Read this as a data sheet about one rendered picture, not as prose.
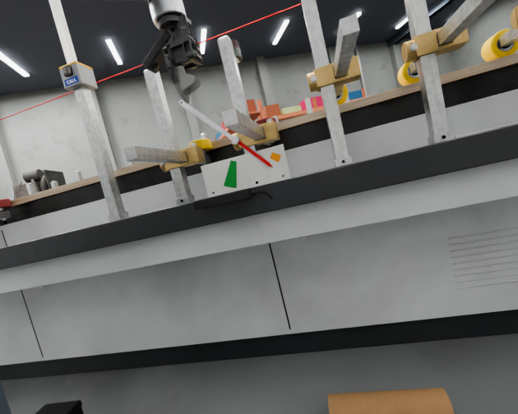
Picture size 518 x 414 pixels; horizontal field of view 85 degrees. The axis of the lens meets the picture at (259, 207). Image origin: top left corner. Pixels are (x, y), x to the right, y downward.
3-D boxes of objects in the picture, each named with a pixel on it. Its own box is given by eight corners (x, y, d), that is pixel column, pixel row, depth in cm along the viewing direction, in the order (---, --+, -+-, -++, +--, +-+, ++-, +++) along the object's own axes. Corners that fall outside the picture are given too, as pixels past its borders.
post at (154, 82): (192, 217, 90) (152, 65, 86) (182, 219, 91) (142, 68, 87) (196, 215, 93) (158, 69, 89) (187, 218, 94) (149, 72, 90)
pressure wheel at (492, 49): (507, 22, 83) (484, 44, 85) (528, 40, 83) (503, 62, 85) (496, 31, 89) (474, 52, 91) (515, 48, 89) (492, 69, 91)
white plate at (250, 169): (290, 178, 81) (283, 144, 80) (208, 198, 87) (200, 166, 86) (290, 177, 81) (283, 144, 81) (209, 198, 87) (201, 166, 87)
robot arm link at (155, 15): (142, 2, 73) (162, 21, 82) (147, 22, 74) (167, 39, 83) (173, -12, 71) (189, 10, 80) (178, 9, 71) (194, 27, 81)
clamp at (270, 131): (278, 137, 80) (274, 120, 80) (233, 149, 83) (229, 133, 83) (280, 140, 86) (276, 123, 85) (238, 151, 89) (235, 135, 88)
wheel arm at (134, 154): (139, 162, 63) (134, 143, 63) (127, 165, 64) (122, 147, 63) (211, 164, 105) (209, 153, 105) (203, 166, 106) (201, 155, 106)
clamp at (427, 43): (470, 39, 67) (467, 17, 67) (409, 58, 70) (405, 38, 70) (458, 50, 73) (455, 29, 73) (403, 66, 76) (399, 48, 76)
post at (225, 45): (266, 197, 84) (227, 32, 80) (256, 200, 85) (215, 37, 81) (269, 195, 87) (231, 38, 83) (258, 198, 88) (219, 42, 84)
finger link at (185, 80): (197, 94, 75) (188, 59, 74) (178, 101, 76) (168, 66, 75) (202, 98, 78) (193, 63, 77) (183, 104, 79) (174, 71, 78)
